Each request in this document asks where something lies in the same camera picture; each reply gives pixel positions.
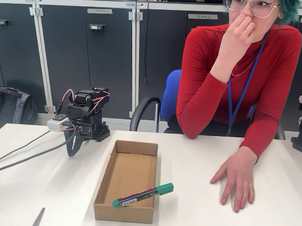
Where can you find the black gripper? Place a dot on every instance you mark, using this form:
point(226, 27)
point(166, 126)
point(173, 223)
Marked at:
point(73, 140)

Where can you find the green edding permanent marker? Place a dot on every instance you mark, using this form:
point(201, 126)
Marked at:
point(143, 194)

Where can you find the person's right forearm red sleeve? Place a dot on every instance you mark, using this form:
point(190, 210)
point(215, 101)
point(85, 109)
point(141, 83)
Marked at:
point(198, 102)

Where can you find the person's left forearm red sleeve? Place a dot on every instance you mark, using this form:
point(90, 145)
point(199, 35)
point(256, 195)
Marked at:
point(264, 131)

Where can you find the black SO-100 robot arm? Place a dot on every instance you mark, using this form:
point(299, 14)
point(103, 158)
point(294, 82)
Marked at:
point(97, 121)

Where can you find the person in red top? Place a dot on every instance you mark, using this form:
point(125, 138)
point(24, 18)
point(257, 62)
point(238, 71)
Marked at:
point(269, 72)

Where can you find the person's left hand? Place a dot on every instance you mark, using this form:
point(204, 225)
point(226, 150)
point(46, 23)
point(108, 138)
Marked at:
point(238, 175)

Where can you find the person's right hand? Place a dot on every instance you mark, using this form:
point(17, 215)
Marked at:
point(239, 34)

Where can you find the open cardboard box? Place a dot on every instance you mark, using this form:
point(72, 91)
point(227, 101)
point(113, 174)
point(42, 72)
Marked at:
point(129, 176)

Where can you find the black grey backpack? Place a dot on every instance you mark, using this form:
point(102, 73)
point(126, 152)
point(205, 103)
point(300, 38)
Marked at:
point(7, 108)

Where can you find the dark grey metal cabinet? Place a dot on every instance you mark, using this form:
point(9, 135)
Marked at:
point(14, 51)
point(163, 44)
point(68, 53)

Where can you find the blue office chair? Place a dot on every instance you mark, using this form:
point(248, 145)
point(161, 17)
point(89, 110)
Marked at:
point(170, 93)

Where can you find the tape label team 4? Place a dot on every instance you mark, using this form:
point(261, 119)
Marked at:
point(100, 11)

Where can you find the tape label team 3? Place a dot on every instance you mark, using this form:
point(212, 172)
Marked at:
point(202, 16)

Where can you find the gold rimmed glasses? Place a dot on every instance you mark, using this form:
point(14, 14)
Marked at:
point(261, 9)

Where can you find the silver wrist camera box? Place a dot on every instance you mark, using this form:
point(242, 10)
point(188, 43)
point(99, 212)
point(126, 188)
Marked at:
point(55, 124)

